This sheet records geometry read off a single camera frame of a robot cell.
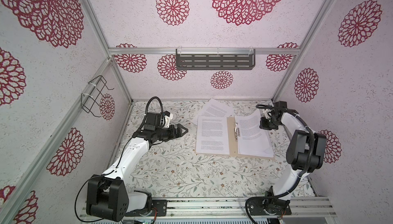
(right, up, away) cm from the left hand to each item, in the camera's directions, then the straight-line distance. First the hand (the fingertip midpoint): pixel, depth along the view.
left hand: (182, 135), depth 81 cm
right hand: (+50, +5, +14) cm, 52 cm away
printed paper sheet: (+18, -4, +20) cm, 27 cm away
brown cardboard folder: (+31, -8, +15) cm, 36 cm away
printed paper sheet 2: (+44, -3, +19) cm, 48 cm away
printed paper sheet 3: (+50, -12, +11) cm, 53 cm away
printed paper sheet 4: (+22, +15, +36) cm, 45 cm away
